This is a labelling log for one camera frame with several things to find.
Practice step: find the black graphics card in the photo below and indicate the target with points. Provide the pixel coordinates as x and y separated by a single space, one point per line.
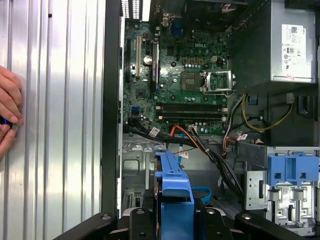
155 67

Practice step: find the hard disk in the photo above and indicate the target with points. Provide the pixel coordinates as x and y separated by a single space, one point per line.
172 185

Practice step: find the black case fan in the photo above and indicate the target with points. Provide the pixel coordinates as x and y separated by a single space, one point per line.
207 17

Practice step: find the grey power supply unit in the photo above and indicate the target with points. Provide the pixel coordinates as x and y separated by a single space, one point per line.
255 50

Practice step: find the silver coin cell battery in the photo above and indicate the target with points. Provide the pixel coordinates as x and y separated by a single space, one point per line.
147 60

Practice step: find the metal socket cover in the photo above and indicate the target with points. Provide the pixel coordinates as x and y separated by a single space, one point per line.
217 72

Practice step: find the green motherboard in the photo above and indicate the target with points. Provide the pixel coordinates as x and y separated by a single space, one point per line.
147 100

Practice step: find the CPU socket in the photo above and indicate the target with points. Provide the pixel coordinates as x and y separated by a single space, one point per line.
191 81

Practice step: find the black RAM slot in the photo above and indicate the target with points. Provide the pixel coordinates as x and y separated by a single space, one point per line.
190 107
190 116

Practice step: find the blue plastic drive latch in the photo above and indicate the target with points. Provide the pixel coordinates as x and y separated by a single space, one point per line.
277 170

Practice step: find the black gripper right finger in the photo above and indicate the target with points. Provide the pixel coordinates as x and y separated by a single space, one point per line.
215 225

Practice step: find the black open PC case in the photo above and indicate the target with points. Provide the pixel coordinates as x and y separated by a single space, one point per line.
111 100

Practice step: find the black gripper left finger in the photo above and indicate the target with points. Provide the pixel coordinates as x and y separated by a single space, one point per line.
140 225

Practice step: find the grey metal drive cage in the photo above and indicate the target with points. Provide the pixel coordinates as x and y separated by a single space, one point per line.
255 190

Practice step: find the grey metal disk bay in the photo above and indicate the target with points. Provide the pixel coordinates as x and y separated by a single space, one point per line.
132 165

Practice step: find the person's hand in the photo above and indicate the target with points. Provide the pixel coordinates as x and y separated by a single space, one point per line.
12 95

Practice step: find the white expansion slot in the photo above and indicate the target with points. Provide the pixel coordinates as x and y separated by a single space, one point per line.
138 55

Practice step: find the black expansion slot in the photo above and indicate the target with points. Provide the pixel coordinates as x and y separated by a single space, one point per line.
128 60

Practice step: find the blue VGA port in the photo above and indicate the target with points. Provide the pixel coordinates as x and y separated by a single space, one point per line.
177 27

